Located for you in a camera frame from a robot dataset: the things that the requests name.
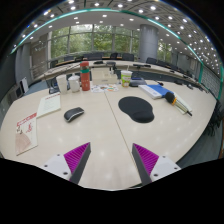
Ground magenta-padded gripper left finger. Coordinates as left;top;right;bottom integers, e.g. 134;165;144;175
42;142;92;185

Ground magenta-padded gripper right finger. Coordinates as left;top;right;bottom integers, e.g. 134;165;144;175
131;142;182;187

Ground black computer mouse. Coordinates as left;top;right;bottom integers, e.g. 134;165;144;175
63;106;85;123

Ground black mouse pad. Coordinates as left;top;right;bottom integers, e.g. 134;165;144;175
117;96;156;124

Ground red and white leaflet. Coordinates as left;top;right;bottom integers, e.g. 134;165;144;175
14;112;39;157

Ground white paper booklet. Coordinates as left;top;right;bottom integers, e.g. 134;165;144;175
36;92;62;119

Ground handheld microphone with black foam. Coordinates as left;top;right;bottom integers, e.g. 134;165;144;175
164;91;193;117

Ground blue and white book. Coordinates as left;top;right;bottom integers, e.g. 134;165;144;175
138;83;175;100

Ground black office chair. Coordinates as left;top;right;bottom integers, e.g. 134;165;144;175
48;76;72;95

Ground white paper cup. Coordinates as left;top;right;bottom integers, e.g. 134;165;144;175
55;74;69;95

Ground white lidded mug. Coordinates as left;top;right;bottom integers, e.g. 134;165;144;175
67;75;82;93

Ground dark conference microphone unit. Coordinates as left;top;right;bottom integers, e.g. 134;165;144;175
129;77;148;88

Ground colourful printed flyer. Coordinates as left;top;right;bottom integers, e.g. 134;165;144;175
90;83;120;93

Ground red drink bottle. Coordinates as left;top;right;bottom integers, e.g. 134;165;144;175
79;60;92;92

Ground green printed cup with straw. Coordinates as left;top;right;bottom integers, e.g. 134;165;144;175
120;64;133;88

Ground white cardboard box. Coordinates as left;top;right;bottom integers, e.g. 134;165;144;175
90;68;119;86

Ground curved wooden conference desk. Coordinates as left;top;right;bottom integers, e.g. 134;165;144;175
43;59;201;84

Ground row of dark chairs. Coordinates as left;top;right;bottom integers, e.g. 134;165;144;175
49;51;201;78

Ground ceiling lights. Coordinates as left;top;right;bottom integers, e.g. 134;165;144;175
13;0;223;68

